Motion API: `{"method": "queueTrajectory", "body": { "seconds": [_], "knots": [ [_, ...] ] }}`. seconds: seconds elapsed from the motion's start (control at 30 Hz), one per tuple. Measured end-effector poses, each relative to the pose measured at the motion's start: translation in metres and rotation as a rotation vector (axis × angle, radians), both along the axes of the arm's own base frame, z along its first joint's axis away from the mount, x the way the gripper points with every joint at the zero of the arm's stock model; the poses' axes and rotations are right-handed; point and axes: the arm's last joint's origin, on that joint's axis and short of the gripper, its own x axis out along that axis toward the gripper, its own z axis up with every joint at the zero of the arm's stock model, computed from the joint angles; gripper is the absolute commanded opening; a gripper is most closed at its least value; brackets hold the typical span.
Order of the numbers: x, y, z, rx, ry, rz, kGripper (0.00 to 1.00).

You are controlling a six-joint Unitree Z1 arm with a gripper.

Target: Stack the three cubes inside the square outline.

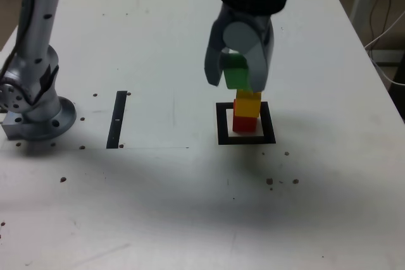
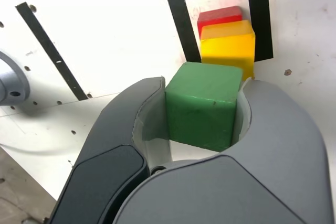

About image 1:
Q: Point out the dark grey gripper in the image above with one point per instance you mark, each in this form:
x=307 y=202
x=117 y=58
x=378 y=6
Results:
x=259 y=21

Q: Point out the green cube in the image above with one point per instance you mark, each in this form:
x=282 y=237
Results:
x=235 y=77

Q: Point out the yellow cube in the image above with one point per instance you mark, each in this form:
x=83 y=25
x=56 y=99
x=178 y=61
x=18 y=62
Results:
x=248 y=107

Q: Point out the red cube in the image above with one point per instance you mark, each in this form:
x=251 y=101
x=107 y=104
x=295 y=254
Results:
x=244 y=124

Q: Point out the black tape square outline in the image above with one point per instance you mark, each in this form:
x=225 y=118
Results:
x=221 y=124

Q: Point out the black tape strip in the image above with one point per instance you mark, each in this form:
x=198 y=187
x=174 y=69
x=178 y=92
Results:
x=116 y=118

